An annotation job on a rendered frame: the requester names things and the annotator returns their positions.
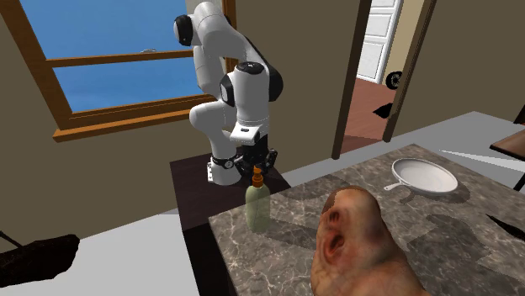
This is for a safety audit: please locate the black pointed object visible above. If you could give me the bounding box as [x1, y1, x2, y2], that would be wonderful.
[485, 213, 525, 243]

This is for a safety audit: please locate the dark wooden table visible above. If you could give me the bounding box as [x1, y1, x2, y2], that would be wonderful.
[489, 103, 525, 193]

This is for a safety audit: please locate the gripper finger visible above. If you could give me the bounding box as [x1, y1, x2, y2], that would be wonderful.
[261, 148, 279, 172]
[234, 154, 255, 178]

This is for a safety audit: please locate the green bottle with orange cap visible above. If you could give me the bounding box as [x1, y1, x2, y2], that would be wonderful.
[244, 166, 272, 234]

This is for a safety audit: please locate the wooden framed window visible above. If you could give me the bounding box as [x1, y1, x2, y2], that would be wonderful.
[0, 0, 239, 144]

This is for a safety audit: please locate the brown head bust figure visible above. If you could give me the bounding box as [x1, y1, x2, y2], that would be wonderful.
[309, 185, 432, 296]

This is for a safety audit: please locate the brown door frame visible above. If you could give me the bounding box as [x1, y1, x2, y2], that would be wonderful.
[331, 0, 438, 161]

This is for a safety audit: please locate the white panelled door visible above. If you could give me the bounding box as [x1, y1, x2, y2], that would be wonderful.
[356, 0, 405, 86]

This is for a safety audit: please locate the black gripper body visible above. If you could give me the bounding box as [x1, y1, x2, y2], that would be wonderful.
[241, 135, 270, 164]

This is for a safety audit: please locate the black lumpy object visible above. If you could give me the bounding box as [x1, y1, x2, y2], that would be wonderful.
[0, 230, 82, 288]

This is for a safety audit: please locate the white frying pan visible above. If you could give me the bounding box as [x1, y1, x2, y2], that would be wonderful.
[383, 157, 459, 196]

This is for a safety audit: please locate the dark robot stand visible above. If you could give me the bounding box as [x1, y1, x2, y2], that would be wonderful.
[169, 151, 293, 296]

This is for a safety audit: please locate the black round object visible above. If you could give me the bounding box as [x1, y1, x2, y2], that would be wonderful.
[384, 70, 404, 91]

